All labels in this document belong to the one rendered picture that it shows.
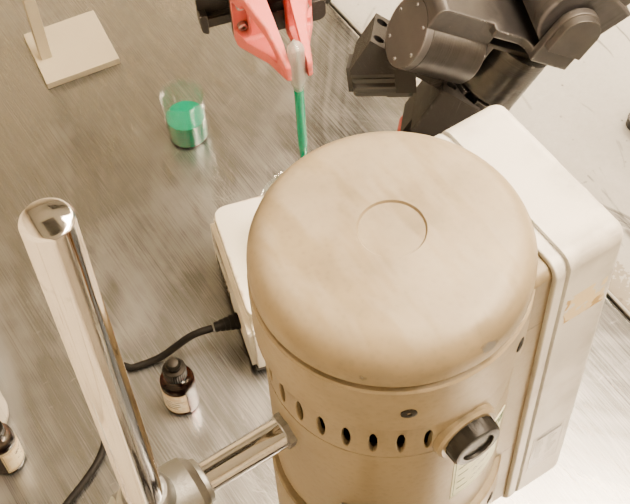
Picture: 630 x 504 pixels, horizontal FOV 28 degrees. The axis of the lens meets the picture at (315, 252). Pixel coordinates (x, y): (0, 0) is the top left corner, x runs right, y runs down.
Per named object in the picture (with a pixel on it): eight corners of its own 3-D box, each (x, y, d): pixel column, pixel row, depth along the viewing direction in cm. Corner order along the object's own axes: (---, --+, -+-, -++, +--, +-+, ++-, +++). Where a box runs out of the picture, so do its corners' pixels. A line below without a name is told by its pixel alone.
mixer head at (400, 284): (470, 345, 68) (513, 25, 48) (602, 501, 63) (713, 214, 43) (241, 485, 64) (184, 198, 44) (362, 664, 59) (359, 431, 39)
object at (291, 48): (296, 80, 90) (293, 36, 86) (302, 93, 89) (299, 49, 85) (287, 82, 90) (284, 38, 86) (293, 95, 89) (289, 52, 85)
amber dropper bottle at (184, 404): (181, 379, 110) (171, 339, 104) (206, 398, 109) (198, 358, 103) (158, 403, 109) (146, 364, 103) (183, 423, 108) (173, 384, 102)
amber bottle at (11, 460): (-12, 474, 106) (-36, 435, 99) (-4, 443, 107) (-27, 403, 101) (22, 477, 105) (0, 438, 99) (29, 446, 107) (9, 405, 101)
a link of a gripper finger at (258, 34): (356, 23, 85) (315, -68, 90) (255, 49, 84) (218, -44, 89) (357, 89, 90) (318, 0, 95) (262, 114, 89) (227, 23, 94)
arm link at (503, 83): (449, 107, 100) (498, 45, 96) (430, 57, 103) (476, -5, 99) (516, 123, 103) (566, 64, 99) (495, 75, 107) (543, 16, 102)
